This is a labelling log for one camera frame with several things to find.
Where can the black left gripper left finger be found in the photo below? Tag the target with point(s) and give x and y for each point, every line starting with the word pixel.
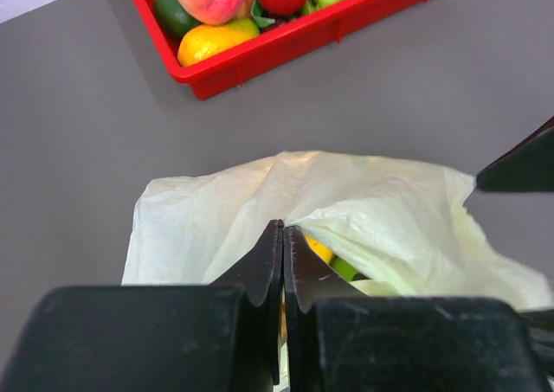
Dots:
pixel 224 336

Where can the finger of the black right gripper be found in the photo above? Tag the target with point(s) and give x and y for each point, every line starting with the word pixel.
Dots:
pixel 526 168

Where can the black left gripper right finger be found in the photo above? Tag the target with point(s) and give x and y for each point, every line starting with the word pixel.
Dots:
pixel 340 339

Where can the pale green plastic bag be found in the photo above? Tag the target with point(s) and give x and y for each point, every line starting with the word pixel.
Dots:
pixel 404 225

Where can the yellow fruit inside bag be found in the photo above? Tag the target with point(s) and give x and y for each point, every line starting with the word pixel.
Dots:
pixel 322 251

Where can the red plastic fruit tray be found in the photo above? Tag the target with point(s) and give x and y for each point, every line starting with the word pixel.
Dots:
pixel 269 50

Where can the yellow mango front left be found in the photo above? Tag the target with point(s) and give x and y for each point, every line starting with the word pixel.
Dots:
pixel 205 41

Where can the dark green avocado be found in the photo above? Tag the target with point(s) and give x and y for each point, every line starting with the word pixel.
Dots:
pixel 173 18

